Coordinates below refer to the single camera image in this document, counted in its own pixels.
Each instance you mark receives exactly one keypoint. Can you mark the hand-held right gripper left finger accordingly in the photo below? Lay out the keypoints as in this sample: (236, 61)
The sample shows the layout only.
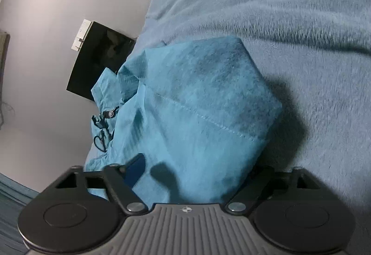
(135, 168)

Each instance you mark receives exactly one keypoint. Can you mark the teal zip jacket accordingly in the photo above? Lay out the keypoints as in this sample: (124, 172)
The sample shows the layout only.
(197, 104)

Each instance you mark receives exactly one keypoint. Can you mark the black flat screen television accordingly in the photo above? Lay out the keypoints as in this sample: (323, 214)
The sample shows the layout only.
(95, 64)

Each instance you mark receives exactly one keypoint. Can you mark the teal curtain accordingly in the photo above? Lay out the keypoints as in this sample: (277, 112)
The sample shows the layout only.
(14, 205)

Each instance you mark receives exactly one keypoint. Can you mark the blue fleece blanket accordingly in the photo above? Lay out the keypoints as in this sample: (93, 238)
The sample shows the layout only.
(289, 11)

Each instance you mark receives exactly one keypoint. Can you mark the white wall socket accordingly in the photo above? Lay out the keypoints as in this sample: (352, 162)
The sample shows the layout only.
(80, 35)

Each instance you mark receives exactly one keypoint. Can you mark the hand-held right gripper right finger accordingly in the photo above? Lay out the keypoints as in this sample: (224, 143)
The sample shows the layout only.
(260, 180)

